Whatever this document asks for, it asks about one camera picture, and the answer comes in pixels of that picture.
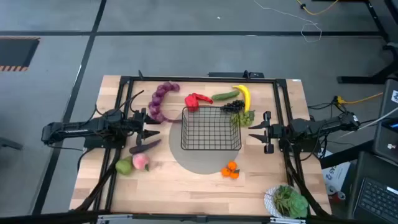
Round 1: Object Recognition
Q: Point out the black table frame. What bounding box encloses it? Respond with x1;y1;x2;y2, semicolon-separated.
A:
70;70;332;218

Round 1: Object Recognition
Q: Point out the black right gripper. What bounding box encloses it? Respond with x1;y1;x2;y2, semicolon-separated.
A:
248;110;292;154

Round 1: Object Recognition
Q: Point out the pink peach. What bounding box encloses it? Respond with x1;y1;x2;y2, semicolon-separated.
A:
131;152;150;172

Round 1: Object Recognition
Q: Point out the red bell pepper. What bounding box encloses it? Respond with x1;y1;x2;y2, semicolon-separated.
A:
184;93;200;113

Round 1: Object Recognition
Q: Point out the green cucumber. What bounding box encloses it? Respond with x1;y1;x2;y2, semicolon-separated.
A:
211;90;241;101

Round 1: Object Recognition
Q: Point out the orange tangerine cluster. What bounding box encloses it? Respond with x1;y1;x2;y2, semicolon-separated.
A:
221;160;241;180

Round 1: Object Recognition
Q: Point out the potted green succulent plant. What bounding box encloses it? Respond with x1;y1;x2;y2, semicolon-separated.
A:
263;184;310;219

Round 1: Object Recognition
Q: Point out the black desk frame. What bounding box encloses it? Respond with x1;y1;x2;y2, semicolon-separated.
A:
337;0;398;85

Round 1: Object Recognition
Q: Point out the thin white rod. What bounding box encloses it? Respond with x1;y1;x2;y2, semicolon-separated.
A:
338;107;398;138

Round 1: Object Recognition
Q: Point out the round grey mat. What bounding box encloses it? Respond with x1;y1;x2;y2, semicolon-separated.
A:
168;111;240;175

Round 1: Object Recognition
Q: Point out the purple eggplant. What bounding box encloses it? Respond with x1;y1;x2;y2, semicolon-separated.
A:
129;139;162;155

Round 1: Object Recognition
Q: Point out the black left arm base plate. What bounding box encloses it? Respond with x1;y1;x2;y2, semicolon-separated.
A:
83;136;127;149

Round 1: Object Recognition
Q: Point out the grey chair leg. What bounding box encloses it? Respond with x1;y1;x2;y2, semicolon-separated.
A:
0;136;24;151

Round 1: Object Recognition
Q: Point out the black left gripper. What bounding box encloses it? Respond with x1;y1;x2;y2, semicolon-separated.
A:
132;107;162;146

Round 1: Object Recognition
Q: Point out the black grape bunch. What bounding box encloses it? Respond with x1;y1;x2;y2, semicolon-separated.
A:
220;99;246;114

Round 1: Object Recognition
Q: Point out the green grape bunch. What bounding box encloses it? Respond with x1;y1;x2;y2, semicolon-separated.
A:
231;110;256;128

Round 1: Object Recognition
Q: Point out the green pear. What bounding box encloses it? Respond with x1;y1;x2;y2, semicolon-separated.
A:
114;155;134;176

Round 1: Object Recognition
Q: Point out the red chili pepper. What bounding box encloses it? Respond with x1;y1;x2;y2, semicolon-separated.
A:
192;92;214;105

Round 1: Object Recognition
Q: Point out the black wire basket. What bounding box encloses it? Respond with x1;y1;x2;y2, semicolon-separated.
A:
180;105;243;151

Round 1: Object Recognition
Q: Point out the white printed box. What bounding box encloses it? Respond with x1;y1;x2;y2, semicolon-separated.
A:
322;151;351;194

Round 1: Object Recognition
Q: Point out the black laptop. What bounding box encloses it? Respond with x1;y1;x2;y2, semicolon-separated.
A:
348;151;398;224

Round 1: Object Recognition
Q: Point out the yellow banana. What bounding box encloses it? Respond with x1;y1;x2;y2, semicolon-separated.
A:
232;84;252;113

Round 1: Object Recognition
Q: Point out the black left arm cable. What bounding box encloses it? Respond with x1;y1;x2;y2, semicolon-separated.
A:
93;90;146;119

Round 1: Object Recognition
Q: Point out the black hazard-striped floor hatch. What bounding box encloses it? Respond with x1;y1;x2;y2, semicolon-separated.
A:
0;36;41;72

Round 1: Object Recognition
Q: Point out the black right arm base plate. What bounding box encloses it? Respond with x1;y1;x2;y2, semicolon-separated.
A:
278;136;321;154

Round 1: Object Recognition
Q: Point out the white floor cable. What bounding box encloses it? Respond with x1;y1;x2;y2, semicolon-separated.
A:
253;0;323;44

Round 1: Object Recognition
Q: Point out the red drink can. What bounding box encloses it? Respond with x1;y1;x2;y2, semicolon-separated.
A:
328;187;346;202

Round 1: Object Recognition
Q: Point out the yellow extension cable with plug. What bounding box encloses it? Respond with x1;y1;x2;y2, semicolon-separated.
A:
335;92;384;106

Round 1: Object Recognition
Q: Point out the silver aluminium bar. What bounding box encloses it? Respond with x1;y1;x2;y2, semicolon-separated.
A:
96;213;307;224

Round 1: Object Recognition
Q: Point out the black equipment case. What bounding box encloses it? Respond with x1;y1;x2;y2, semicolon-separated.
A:
372;79;398;164

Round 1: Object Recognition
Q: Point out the yellow floor cable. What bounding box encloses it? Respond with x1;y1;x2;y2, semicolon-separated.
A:
295;0;340;16

